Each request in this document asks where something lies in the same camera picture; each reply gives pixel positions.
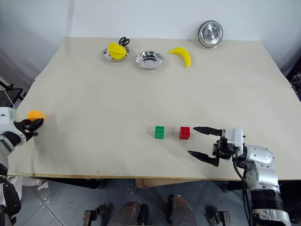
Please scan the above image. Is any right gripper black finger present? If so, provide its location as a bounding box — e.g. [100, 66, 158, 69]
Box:
[187, 150, 221, 168]
[192, 126, 223, 137]

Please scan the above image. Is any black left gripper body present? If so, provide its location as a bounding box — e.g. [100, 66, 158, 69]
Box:
[14, 120, 32, 142]

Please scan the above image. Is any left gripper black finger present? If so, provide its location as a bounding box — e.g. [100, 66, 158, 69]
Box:
[26, 129, 39, 142]
[27, 118, 45, 130]

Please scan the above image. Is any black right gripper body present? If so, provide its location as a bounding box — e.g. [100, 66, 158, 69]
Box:
[212, 135, 236, 163]

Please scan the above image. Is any orange toy brick cube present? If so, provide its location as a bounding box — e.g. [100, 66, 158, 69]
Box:
[27, 110, 46, 123]

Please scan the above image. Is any red toy brick cube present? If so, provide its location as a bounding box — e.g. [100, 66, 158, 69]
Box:
[179, 126, 191, 140]

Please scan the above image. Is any black equipment stand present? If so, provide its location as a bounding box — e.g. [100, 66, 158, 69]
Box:
[0, 76, 27, 108]

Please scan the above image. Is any green toy brick cube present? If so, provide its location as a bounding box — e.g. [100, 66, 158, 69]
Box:
[154, 125, 166, 140]

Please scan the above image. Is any brown cardboard box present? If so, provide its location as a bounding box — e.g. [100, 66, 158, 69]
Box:
[135, 178, 196, 189]

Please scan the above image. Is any dark rounded brown shape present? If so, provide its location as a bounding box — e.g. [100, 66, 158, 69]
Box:
[167, 194, 197, 226]
[112, 201, 149, 226]

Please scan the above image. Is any yellow toy banana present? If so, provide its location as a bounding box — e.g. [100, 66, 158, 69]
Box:
[168, 47, 192, 69]

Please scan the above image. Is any round steel bowl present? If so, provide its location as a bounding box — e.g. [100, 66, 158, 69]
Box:
[135, 49, 164, 71]

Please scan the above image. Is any large steel bowl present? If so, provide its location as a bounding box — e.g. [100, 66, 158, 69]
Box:
[197, 20, 224, 50]

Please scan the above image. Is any small shallow steel dish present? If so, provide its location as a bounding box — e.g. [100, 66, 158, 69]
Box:
[102, 45, 130, 63]

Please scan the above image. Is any dark plaid cloth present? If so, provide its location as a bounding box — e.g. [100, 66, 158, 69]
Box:
[288, 70, 301, 102]

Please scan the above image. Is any yellow toy starfruit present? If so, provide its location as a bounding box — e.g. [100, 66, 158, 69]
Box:
[107, 42, 128, 60]

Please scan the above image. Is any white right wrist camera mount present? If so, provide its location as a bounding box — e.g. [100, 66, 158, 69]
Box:
[222, 128, 246, 154]

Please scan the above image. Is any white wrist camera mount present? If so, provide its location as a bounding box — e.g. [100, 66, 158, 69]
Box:
[0, 107, 27, 145]
[222, 128, 246, 154]

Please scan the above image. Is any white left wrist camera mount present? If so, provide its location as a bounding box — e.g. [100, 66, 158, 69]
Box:
[0, 107, 27, 145]

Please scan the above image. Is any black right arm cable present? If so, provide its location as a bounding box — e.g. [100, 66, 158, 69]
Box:
[232, 155, 253, 226]

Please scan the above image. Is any thin white cable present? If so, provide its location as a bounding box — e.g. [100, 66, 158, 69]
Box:
[4, 90, 16, 110]

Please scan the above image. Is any dark metal bracket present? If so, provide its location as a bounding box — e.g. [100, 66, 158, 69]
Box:
[83, 204, 106, 226]
[205, 210, 230, 226]

